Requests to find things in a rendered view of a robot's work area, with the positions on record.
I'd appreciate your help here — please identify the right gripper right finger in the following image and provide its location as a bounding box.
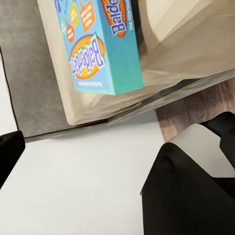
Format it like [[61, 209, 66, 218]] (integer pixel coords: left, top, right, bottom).
[[219, 130, 235, 169]]

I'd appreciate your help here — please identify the board game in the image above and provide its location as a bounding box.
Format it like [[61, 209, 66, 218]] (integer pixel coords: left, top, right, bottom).
[[54, 0, 144, 95]]

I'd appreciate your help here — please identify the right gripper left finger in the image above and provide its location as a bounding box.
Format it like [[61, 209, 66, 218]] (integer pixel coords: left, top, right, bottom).
[[0, 130, 25, 189]]

